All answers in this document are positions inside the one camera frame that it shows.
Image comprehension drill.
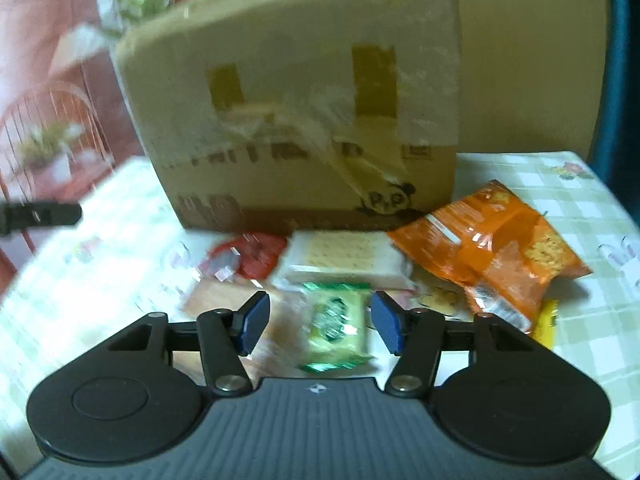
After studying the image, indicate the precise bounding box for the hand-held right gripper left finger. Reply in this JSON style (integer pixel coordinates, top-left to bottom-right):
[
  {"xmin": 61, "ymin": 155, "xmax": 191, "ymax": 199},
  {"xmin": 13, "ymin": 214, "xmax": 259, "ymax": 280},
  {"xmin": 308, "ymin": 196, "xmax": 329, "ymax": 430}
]
[{"xmin": 106, "ymin": 291, "xmax": 272, "ymax": 396}]

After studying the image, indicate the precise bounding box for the yellow snack packet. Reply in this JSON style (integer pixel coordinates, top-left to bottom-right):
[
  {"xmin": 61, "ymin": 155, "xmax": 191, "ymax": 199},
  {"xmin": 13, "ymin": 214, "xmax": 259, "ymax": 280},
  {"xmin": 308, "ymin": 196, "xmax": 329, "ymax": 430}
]
[{"xmin": 530, "ymin": 299, "xmax": 561, "ymax": 352}]

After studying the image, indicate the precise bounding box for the green snack packet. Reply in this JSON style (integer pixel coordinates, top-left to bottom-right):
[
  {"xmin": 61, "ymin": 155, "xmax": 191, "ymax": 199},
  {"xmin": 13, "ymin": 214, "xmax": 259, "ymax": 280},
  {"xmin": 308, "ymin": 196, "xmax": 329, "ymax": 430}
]
[{"xmin": 296, "ymin": 281, "xmax": 377, "ymax": 374}]

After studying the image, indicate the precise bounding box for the wooden panel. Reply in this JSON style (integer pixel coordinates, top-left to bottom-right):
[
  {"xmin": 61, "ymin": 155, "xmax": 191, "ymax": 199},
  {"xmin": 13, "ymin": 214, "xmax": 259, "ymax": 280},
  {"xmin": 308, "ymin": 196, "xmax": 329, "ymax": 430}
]
[{"xmin": 456, "ymin": 0, "xmax": 610, "ymax": 157}]

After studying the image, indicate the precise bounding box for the orange snack bag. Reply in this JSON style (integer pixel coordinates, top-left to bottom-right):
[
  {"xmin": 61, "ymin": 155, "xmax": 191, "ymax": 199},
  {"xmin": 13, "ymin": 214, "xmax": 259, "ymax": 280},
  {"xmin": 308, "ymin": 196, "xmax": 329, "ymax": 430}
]
[{"xmin": 387, "ymin": 180, "xmax": 592, "ymax": 333}]

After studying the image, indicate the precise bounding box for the clear plastic bag liner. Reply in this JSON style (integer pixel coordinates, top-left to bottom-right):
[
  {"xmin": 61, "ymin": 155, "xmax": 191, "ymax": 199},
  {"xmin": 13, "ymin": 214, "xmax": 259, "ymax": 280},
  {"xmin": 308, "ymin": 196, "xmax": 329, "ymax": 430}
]
[{"xmin": 112, "ymin": 0, "xmax": 464, "ymax": 196}]

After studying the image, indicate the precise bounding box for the teal curtain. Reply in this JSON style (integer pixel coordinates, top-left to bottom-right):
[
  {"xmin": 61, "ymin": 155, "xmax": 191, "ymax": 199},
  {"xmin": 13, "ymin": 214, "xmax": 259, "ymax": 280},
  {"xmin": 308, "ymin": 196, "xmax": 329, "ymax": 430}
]
[{"xmin": 589, "ymin": 0, "xmax": 640, "ymax": 196}]

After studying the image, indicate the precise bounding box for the white cracker packet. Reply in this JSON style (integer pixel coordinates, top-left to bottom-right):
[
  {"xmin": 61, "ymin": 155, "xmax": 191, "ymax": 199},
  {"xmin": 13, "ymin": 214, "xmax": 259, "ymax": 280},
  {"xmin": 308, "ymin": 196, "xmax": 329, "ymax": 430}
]
[{"xmin": 272, "ymin": 230, "xmax": 418, "ymax": 292}]

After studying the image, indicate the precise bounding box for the printed wall cloth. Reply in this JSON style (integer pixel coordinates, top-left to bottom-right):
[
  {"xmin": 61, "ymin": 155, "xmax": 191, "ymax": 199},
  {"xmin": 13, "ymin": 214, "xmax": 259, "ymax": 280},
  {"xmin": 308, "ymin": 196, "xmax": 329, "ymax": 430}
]
[{"xmin": 0, "ymin": 0, "xmax": 202, "ymax": 281}]

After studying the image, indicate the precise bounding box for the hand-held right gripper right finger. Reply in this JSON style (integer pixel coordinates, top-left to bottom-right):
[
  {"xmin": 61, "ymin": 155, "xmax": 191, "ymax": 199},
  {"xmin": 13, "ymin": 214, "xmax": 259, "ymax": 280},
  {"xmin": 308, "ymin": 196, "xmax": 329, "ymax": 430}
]
[{"xmin": 368, "ymin": 290, "xmax": 540, "ymax": 396}]

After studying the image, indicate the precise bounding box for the cardboard box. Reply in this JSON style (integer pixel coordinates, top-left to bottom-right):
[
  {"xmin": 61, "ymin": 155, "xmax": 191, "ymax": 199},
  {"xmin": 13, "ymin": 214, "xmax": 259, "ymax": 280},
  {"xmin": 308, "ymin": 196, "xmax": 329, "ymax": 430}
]
[{"xmin": 112, "ymin": 0, "xmax": 464, "ymax": 235}]

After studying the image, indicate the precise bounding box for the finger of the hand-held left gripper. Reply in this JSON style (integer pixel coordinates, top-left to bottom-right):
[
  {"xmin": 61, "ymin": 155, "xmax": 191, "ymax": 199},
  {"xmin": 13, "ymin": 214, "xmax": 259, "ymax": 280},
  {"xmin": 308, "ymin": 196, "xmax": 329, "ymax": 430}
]
[{"xmin": 0, "ymin": 201, "xmax": 83, "ymax": 236}]

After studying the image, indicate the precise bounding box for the red snack packet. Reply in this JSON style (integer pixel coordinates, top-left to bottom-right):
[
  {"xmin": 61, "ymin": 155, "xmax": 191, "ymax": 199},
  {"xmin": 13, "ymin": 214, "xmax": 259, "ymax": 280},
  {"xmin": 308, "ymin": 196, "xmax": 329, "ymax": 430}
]
[{"xmin": 197, "ymin": 232, "xmax": 290, "ymax": 281}]

